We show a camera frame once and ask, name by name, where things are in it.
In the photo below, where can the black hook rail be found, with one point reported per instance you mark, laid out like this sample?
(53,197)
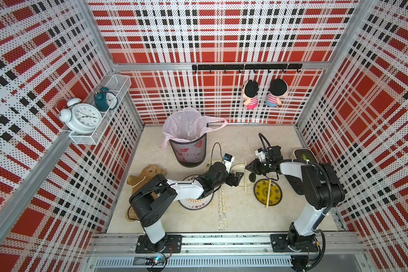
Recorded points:
(242,67)

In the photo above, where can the white alarm clock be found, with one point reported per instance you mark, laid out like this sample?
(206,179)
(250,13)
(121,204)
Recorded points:
(80,117)

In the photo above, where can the cream plate with flowers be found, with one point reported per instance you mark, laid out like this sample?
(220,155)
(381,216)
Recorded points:
(212,162)

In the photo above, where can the doll with pink dress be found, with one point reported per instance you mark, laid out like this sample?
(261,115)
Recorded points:
(249,94)

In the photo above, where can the yellow dark patterned plate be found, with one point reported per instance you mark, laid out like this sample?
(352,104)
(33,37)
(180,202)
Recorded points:
(260,192)

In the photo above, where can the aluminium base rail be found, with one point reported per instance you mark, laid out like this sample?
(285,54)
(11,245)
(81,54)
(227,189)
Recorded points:
(218,249)

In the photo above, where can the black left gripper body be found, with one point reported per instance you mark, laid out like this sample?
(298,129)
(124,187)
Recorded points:
(223,180)

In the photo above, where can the white box with green display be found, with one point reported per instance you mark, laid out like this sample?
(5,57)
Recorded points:
(304,154)

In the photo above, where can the white wire wall shelf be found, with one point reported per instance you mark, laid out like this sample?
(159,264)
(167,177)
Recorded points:
(117,84)

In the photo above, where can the bare wooden chopsticks pair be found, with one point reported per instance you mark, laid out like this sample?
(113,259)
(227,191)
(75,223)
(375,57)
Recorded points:
(268,193)

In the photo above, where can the teal alarm clock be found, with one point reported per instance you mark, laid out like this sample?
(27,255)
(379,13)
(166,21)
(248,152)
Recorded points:
(105,100)

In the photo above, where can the pink plastic bin liner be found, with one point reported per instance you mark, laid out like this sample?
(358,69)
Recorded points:
(188,125)

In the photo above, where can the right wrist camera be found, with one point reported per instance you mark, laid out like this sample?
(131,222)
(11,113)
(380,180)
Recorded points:
(261,155)

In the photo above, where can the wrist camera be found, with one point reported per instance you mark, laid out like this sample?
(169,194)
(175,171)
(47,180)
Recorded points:
(261,155)
(228,161)

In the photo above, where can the brown teddy bear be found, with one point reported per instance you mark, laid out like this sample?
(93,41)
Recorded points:
(137,182)

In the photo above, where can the black mesh trash bin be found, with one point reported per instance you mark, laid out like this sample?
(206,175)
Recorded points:
(190,154)

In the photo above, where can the doll with striped shirt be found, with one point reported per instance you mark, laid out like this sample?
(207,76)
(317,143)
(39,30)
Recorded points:
(278,89)

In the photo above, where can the cream plate with black pattern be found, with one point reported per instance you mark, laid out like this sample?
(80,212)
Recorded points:
(251,176)

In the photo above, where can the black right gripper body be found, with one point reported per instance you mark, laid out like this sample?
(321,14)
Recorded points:
(266,166)

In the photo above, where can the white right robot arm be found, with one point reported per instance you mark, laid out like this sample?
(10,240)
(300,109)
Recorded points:
(321,188)

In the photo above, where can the green circuit board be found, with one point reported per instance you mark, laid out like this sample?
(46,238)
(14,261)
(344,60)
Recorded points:
(155,261)

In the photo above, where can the white orange patterned plate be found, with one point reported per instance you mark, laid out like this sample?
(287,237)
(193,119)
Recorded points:
(197,202)

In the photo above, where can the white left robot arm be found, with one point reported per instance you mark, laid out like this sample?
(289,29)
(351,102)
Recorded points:
(156,196)

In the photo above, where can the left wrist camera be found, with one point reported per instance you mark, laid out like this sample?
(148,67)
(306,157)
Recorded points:
(228,161)

